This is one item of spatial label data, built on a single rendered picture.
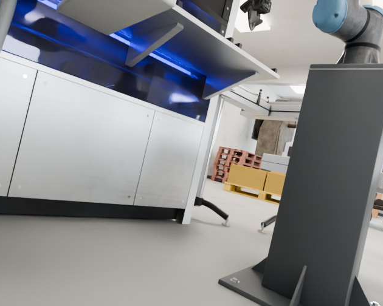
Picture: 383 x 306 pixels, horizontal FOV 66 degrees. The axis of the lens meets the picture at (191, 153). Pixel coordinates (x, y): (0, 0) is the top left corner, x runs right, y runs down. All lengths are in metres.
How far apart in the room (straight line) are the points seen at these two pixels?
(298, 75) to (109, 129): 6.50
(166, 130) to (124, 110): 0.26
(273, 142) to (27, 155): 6.96
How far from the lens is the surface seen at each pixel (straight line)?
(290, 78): 7.59
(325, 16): 1.13
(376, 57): 1.19
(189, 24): 1.17
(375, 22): 1.22
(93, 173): 1.38
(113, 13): 1.06
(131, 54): 1.40
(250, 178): 4.67
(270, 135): 7.89
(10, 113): 1.26
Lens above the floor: 0.38
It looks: 1 degrees up
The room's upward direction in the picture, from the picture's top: 13 degrees clockwise
